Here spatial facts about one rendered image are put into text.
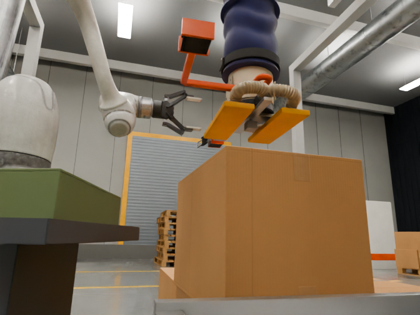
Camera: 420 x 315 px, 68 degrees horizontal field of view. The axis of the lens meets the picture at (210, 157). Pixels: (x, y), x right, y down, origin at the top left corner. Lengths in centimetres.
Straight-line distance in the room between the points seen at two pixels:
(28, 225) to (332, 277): 67
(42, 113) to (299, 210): 67
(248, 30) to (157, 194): 926
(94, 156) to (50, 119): 968
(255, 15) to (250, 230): 81
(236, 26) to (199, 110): 1022
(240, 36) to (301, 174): 60
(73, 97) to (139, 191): 372
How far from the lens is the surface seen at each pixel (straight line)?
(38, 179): 69
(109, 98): 117
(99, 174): 1042
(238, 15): 129
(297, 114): 106
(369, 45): 798
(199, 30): 87
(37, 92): 89
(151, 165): 1039
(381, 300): 84
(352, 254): 90
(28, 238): 56
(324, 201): 86
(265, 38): 123
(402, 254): 838
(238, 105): 99
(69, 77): 1151
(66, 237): 59
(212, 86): 113
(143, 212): 1017
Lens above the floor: 73
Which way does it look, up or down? 14 degrees up
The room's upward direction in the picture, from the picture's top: 1 degrees clockwise
